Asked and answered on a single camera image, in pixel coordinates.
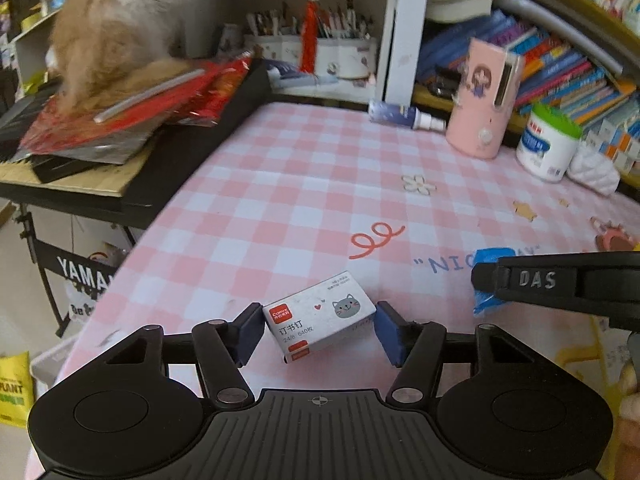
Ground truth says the red tassel ornament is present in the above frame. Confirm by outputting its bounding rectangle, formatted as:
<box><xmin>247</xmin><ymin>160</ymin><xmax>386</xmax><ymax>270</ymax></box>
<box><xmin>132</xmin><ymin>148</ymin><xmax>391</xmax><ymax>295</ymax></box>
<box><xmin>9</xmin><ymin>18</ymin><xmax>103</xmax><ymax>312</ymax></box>
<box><xmin>299</xmin><ymin>0</ymin><xmax>324</xmax><ymax>74</ymax></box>

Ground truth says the white crumpled tissue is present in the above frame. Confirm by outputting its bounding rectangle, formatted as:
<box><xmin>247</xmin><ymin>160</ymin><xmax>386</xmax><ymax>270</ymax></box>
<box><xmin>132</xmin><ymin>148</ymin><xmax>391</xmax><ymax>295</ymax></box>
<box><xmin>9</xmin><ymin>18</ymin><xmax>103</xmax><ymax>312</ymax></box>
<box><xmin>567</xmin><ymin>140</ymin><xmax>622</xmax><ymax>197</ymax></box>

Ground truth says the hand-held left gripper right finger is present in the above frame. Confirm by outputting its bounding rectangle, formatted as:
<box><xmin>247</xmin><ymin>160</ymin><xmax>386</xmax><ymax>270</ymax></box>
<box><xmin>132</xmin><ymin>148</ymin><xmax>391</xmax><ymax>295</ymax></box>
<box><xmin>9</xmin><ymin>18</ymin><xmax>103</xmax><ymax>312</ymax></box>
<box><xmin>375</xmin><ymin>301</ymin><xmax>540</xmax><ymax>407</ymax></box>

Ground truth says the red foil packet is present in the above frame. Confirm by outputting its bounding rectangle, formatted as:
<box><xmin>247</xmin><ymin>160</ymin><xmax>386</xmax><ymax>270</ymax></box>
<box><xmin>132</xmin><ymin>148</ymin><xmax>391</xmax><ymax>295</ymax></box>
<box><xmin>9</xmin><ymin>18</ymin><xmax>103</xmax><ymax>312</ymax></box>
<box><xmin>17</xmin><ymin>55</ymin><xmax>253</xmax><ymax>166</ymax></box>

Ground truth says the black electric keyboard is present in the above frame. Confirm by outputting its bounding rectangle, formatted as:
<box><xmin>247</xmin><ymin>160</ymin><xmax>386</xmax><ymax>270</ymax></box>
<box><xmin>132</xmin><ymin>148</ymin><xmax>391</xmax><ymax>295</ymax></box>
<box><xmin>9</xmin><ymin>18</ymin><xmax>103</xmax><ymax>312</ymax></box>
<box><xmin>0</xmin><ymin>60</ymin><xmax>273</xmax><ymax>213</ymax></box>

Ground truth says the pink checked tablecloth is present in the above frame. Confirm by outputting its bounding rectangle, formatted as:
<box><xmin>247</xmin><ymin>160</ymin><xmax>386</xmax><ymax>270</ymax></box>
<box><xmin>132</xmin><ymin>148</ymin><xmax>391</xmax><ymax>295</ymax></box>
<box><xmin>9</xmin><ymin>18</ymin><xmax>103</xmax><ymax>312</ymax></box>
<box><xmin>25</xmin><ymin>101</ymin><xmax>640</xmax><ymax>480</ymax></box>

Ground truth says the white staple box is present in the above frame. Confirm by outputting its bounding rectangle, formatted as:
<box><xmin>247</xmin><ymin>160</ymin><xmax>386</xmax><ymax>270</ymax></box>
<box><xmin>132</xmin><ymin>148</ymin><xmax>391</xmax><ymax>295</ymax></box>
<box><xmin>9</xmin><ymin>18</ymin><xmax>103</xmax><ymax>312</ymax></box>
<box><xmin>262</xmin><ymin>270</ymin><xmax>377</xmax><ymax>365</ymax></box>

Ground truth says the white jar with green lid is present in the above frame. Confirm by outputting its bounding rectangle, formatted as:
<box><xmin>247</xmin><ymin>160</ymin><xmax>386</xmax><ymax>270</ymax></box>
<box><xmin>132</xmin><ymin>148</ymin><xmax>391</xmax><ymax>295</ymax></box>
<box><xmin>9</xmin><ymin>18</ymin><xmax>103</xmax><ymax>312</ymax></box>
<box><xmin>515</xmin><ymin>102</ymin><xmax>584</xmax><ymax>183</ymax></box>

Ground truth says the white rolled tube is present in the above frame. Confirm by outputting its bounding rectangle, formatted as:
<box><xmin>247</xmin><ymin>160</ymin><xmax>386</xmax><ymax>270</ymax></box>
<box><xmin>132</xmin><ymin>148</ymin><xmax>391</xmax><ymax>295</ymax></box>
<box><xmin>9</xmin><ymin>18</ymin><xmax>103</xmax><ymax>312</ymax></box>
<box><xmin>492</xmin><ymin>0</ymin><xmax>627</xmax><ymax>81</ymax></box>

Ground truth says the black keyboard stand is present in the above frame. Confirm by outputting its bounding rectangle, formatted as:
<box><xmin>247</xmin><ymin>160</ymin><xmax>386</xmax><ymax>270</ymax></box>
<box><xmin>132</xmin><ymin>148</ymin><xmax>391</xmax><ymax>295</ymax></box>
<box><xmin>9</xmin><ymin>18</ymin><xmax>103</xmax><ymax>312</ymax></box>
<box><xmin>15</xmin><ymin>202</ymin><xmax>146</xmax><ymax>338</ymax></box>

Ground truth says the yellow printed bag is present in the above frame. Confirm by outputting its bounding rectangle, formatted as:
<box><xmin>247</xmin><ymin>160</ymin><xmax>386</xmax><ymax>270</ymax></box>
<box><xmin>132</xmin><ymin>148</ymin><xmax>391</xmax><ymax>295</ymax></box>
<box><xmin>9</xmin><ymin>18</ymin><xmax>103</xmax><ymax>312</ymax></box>
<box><xmin>0</xmin><ymin>352</ymin><xmax>35</xmax><ymax>428</ymax></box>

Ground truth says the white plastic container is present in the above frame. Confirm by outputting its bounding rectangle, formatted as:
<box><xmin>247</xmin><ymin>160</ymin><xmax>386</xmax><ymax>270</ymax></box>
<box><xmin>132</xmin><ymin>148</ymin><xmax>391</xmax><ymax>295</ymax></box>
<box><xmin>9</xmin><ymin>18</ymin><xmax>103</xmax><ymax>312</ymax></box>
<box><xmin>30</xmin><ymin>335</ymin><xmax>79</xmax><ymax>401</ymax></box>

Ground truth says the white bookshelf post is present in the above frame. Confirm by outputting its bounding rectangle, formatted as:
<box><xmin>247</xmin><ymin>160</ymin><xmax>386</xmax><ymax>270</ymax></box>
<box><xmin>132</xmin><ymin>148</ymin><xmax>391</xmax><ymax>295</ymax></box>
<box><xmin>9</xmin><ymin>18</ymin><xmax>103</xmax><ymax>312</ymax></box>
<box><xmin>375</xmin><ymin>0</ymin><xmax>433</xmax><ymax>108</ymax></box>

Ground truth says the row of colourful books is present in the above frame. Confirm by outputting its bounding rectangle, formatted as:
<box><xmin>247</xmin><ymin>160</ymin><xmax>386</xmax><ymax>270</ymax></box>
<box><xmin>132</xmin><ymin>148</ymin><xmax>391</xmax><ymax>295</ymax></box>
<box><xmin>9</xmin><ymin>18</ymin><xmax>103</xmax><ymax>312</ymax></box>
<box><xmin>415</xmin><ymin>7</ymin><xmax>640</xmax><ymax>128</ymax></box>

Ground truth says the small black device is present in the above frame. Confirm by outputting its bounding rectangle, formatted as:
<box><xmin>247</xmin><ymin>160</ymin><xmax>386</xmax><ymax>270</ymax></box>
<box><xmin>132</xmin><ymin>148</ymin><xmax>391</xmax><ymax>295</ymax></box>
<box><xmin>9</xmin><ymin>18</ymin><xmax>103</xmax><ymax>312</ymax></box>
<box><xmin>431</xmin><ymin>65</ymin><xmax>468</xmax><ymax>101</ymax></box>

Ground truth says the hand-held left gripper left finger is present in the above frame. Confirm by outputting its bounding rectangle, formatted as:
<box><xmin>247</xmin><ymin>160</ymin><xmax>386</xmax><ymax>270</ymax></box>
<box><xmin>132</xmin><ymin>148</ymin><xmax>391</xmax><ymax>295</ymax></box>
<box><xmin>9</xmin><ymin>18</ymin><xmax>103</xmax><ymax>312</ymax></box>
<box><xmin>102</xmin><ymin>302</ymin><xmax>266</xmax><ymax>409</ymax></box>

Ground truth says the blue white tube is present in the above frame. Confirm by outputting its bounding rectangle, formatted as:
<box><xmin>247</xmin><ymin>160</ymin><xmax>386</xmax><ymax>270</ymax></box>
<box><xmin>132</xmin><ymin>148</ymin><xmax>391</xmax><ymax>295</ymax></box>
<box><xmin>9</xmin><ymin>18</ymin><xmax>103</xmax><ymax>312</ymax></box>
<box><xmin>265</xmin><ymin>60</ymin><xmax>322</xmax><ymax>84</ymax></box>

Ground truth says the patterned glass cup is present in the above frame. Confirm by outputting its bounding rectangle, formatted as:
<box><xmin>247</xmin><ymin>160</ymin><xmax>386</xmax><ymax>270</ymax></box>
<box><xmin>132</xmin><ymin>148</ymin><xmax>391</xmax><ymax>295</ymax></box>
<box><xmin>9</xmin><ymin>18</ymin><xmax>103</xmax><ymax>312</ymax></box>
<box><xmin>217</xmin><ymin>22</ymin><xmax>242</xmax><ymax>59</ymax></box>

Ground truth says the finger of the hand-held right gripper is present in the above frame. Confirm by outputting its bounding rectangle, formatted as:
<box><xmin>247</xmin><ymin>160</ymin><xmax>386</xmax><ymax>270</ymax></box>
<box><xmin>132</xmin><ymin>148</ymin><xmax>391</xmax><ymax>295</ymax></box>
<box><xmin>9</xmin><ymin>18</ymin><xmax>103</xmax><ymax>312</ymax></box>
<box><xmin>470</xmin><ymin>252</ymin><xmax>640</xmax><ymax>333</ymax></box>
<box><xmin>477</xmin><ymin>246</ymin><xmax>517</xmax><ymax>263</ymax></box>

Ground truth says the white plastic stick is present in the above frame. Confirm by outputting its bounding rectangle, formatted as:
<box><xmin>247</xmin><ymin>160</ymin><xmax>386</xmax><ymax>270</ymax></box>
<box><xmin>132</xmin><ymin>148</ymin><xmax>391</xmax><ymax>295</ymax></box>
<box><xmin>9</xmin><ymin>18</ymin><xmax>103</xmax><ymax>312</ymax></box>
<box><xmin>92</xmin><ymin>70</ymin><xmax>207</xmax><ymax>124</ymax></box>

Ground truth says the white pen holder row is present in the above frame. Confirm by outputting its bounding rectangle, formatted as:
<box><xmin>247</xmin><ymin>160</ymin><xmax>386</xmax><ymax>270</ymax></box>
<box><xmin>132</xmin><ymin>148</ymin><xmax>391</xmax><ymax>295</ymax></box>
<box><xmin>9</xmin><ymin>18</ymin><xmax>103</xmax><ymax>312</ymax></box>
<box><xmin>244</xmin><ymin>34</ymin><xmax>379</xmax><ymax>82</ymax></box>

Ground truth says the pink cartoon desk device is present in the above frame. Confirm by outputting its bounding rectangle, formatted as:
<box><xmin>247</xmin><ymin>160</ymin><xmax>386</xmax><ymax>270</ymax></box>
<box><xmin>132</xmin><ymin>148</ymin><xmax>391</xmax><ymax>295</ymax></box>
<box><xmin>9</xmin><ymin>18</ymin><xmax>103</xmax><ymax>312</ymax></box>
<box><xmin>445</xmin><ymin>36</ymin><xmax>526</xmax><ymax>161</ymax></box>

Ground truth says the fluffy orange cat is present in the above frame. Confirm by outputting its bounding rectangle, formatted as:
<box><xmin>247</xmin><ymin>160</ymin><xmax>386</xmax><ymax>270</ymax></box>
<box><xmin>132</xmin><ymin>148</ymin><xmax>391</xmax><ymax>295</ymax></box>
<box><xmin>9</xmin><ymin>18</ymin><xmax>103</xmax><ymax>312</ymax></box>
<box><xmin>50</xmin><ymin>0</ymin><xmax>211</xmax><ymax>111</ymax></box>

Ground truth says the brown cardboard sheet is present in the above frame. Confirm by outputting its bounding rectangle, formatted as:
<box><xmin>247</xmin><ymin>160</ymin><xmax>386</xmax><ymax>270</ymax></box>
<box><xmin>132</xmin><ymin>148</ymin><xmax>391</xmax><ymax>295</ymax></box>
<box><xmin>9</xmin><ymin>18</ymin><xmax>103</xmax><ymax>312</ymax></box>
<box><xmin>0</xmin><ymin>152</ymin><xmax>157</xmax><ymax>197</ymax></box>

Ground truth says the blue white spray bottle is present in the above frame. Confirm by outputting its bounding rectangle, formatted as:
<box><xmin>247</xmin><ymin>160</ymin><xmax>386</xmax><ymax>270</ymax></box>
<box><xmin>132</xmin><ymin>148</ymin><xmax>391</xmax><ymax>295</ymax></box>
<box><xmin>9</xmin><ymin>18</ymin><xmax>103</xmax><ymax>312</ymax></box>
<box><xmin>369</xmin><ymin>100</ymin><xmax>446</xmax><ymax>133</ymax></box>

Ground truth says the orange white small box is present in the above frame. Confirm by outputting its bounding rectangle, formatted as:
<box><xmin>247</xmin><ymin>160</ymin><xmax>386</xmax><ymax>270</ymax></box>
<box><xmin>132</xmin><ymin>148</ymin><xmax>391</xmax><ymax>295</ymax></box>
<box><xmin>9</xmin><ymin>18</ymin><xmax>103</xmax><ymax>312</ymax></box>
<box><xmin>597</xmin><ymin>125</ymin><xmax>640</xmax><ymax>163</ymax></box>

